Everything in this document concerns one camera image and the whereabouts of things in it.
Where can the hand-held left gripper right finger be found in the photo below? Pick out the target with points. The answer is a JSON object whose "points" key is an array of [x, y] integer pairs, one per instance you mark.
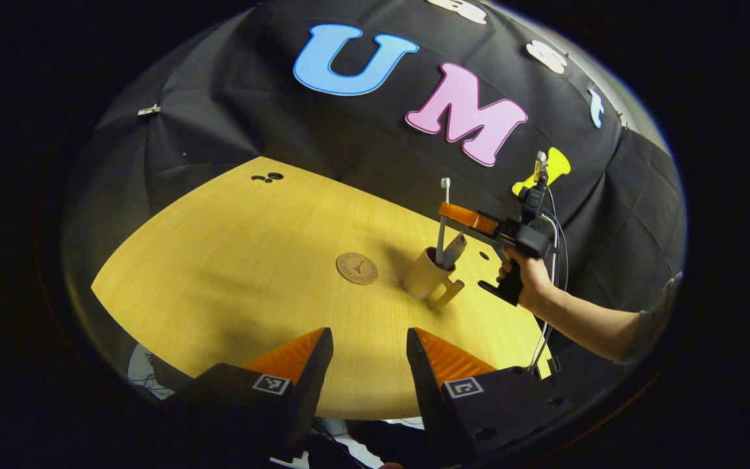
{"points": [[424, 384]]}

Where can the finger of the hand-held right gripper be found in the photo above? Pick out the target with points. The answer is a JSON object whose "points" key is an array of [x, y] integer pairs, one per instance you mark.
{"points": [[469, 218]]}

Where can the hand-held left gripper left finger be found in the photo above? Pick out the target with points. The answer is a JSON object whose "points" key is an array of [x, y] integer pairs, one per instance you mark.
{"points": [[313, 384]]}

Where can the white toothbrush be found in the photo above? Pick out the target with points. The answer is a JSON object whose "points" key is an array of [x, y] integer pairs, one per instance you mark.
{"points": [[441, 231]]}

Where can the white toothpaste tube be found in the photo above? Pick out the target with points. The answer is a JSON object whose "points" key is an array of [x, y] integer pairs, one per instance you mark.
{"points": [[454, 251]]}

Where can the beige cup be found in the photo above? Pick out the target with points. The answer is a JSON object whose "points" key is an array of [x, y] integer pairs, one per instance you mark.
{"points": [[422, 277]]}

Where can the round brown coaster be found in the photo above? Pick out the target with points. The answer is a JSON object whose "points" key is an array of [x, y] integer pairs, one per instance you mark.
{"points": [[357, 268]]}

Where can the wooden desktop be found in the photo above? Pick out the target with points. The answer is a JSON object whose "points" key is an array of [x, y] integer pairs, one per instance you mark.
{"points": [[251, 280]]}

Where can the black double desk grommet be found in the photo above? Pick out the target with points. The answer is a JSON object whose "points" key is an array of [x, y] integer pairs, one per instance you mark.
{"points": [[275, 176]]}

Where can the black backdrop cloth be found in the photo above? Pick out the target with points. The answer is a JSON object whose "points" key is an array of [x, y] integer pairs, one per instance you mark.
{"points": [[251, 117]]}

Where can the silver cloth clip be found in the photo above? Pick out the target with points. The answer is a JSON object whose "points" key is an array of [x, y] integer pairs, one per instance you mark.
{"points": [[149, 111]]}

